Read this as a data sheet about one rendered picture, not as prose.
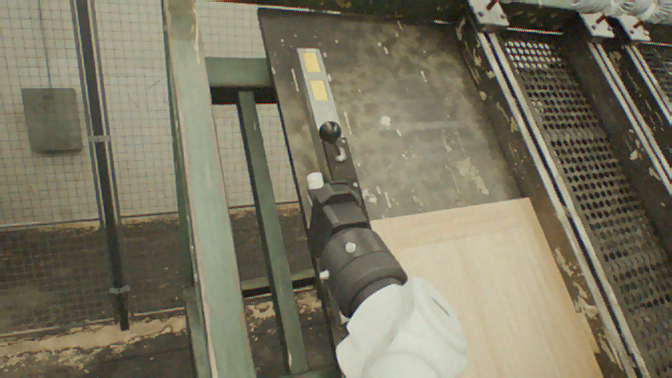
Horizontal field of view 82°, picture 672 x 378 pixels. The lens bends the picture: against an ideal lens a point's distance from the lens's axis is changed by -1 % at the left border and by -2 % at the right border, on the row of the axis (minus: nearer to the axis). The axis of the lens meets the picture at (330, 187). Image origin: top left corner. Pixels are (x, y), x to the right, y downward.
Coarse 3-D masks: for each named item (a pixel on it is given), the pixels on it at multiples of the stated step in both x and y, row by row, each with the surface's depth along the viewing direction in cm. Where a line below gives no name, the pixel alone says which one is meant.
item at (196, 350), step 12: (624, 252) 202; (300, 276) 177; (312, 276) 177; (252, 288) 166; (264, 288) 176; (192, 300) 156; (660, 300) 181; (192, 312) 147; (192, 324) 139; (192, 336) 133; (192, 348) 132; (192, 360) 162; (204, 360) 120; (192, 372) 163; (204, 372) 115
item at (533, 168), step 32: (480, 0) 100; (480, 32) 101; (480, 64) 100; (480, 96) 101; (512, 96) 97; (512, 128) 93; (512, 160) 94; (544, 160) 90; (544, 192) 87; (544, 224) 88; (576, 224) 85; (576, 256) 81; (576, 288) 82; (608, 288) 81; (608, 320) 77; (608, 352) 77
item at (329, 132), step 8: (320, 128) 63; (328, 128) 62; (336, 128) 63; (320, 136) 63; (328, 136) 63; (336, 136) 63; (336, 144) 68; (336, 152) 71; (344, 152) 73; (336, 160) 73; (344, 160) 73
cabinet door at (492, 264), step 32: (384, 224) 75; (416, 224) 77; (448, 224) 80; (480, 224) 83; (512, 224) 86; (416, 256) 75; (448, 256) 77; (480, 256) 80; (512, 256) 83; (544, 256) 85; (448, 288) 75; (480, 288) 77; (512, 288) 80; (544, 288) 82; (480, 320) 74; (512, 320) 77; (544, 320) 79; (576, 320) 81; (480, 352) 72; (512, 352) 74; (544, 352) 76; (576, 352) 78
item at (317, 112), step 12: (300, 60) 81; (300, 72) 82; (312, 72) 81; (324, 72) 82; (300, 84) 82; (324, 84) 81; (312, 96) 79; (312, 108) 78; (324, 108) 78; (312, 120) 78; (324, 120) 77; (336, 120) 78; (312, 132) 79; (324, 156) 74; (324, 168) 75; (324, 180) 75
